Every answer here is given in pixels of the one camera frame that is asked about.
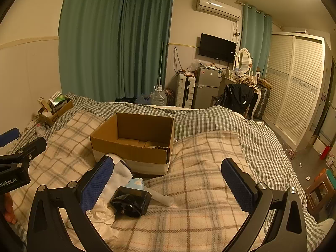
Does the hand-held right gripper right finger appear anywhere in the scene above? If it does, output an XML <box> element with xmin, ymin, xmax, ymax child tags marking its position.
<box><xmin>221</xmin><ymin>158</ymin><xmax>308</xmax><ymax>252</ymax></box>

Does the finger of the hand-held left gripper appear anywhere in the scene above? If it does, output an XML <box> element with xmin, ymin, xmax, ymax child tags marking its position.
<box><xmin>0</xmin><ymin>136</ymin><xmax>47</xmax><ymax>174</ymax></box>
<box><xmin>0</xmin><ymin>127</ymin><xmax>20</xmax><ymax>148</ymax></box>

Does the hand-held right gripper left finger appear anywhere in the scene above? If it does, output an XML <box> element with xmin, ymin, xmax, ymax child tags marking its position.
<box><xmin>27</xmin><ymin>155</ymin><xmax>116</xmax><ymax>252</ymax></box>

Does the white sock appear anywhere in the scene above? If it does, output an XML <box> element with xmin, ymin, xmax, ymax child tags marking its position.
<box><xmin>106</xmin><ymin>152</ymin><xmax>134</xmax><ymax>189</ymax></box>

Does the white cloth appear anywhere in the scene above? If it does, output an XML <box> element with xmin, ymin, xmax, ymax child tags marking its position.
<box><xmin>67</xmin><ymin>197</ymin><xmax>117</xmax><ymax>242</ymax></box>

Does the black round device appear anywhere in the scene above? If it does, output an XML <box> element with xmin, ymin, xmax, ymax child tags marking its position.
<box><xmin>110</xmin><ymin>186</ymin><xmax>152</xmax><ymax>218</ymax></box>

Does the light blue tissue packet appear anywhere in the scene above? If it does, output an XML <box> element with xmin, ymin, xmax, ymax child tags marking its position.
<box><xmin>126</xmin><ymin>178</ymin><xmax>145</xmax><ymax>191</ymax></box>

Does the brown cardboard box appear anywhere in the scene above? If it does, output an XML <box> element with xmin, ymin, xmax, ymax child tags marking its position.
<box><xmin>90</xmin><ymin>112</ymin><xmax>175</xmax><ymax>177</ymax></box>

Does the person's left hand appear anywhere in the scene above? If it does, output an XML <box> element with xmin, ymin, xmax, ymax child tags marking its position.
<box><xmin>4</xmin><ymin>193</ymin><xmax>17</xmax><ymax>225</ymax></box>

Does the small printed cardboard box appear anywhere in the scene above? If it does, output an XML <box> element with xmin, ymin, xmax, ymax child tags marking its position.
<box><xmin>37</xmin><ymin>98</ymin><xmax>74</xmax><ymax>128</ymax></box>

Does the beige slim box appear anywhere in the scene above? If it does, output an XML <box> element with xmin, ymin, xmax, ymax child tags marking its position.
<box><xmin>39</xmin><ymin>97</ymin><xmax>50</xmax><ymax>113</ymax></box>

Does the beige plaid blanket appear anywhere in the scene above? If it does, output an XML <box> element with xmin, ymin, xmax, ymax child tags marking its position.
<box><xmin>10</xmin><ymin>109</ymin><xmax>297</xmax><ymax>252</ymax></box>

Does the green label box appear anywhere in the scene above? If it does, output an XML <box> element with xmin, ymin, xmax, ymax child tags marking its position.
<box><xmin>49</xmin><ymin>91</ymin><xmax>66</xmax><ymax>108</ymax></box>

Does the green checked duvet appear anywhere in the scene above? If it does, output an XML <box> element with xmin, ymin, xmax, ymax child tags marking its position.
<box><xmin>16</xmin><ymin>93</ymin><xmax>326</xmax><ymax>252</ymax></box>

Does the wooden stool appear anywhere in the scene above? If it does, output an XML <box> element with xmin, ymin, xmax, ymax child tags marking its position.
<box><xmin>304</xmin><ymin>176</ymin><xmax>336</xmax><ymax>216</ymax></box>

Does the dark patterned suitcase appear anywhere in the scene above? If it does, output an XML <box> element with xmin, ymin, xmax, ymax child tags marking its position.
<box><xmin>254</xmin><ymin>84</ymin><xmax>271</xmax><ymax>120</ymax></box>

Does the black jacket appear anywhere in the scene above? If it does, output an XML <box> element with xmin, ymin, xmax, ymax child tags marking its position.
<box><xmin>215</xmin><ymin>83</ymin><xmax>255</xmax><ymax>116</ymax></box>

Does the red fire extinguisher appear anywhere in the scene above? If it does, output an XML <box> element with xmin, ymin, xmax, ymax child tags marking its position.
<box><xmin>320</xmin><ymin>144</ymin><xmax>331</xmax><ymax>160</ymax></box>

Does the grey small fridge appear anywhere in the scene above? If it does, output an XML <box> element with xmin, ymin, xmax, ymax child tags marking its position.
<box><xmin>196</xmin><ymin>67</ymin><xmax>223</xmax><ymax>109</ymax></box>

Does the golden fluffy item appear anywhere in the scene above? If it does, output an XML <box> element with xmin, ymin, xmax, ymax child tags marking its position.
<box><xmin>238</xmin><ymin>76</ymin><xmax>256</xmax><ymax>87</ymax></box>

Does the large clear water jug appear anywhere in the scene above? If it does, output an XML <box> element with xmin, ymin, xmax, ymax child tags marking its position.
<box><xmin>150</xmin><ymin>84</ymin><xmax>168</xmax><ymax>107</ymax></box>

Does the white ribbed suitcase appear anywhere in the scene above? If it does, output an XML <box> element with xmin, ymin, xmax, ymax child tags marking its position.
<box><xmin>176</xmin><ymin>73</ymin><xmax>197</xmax><ymax>108</ymax></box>

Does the dark patterned bag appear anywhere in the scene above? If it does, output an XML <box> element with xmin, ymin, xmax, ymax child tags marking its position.
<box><xmin>165</xmin><ymin>88</ymin><xmax>176</xmax><ymax>107</ymax></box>

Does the white louvred wardrobe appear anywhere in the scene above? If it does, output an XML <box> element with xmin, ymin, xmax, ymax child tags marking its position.
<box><xmin>262</xmin><ymin>33</ymin><xmax>326</xmax><ymax>151</ymax></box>

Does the wide green curtain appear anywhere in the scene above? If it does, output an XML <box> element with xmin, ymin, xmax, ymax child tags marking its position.
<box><xmin>60</xmin><ymin>0</ymin><xmax>124</xmax><ymax>103</ymax></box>

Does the white oval mirror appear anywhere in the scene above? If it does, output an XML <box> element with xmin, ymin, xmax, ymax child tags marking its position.
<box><xmin>234</xmin><ymin>48</ymin><xmax>253</xmax><ymax>75</ymax></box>

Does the white mop pole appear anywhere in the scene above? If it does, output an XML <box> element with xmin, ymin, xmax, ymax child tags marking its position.
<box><xmin>157</xmin><ymin>42</ymin><xmax>164</xmax><ymax>90</ymax></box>

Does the narrow green curtain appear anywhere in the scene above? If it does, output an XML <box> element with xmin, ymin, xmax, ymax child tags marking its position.
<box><xmin>240</xmin><ymin>4</ymin><xmax>272</xmax><ymax>79</ymax></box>

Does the white air conditioner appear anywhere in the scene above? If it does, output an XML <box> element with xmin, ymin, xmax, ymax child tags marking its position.
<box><xmin>196</xmin><ymin>0</ymin><xmax>242</xmax><ymax>21</ymax></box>

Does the black wall television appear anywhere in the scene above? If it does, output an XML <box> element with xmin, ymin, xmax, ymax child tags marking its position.
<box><xmin>198</xmin><ymin>33</ymin><xmax>237</xmax><ymax>64</ymax></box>

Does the wall cable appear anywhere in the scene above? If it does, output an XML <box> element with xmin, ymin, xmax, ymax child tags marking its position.
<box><xmin>173</xmin><ymin>46</ymin><xmax>184</xmax><ymax>74</ymax></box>

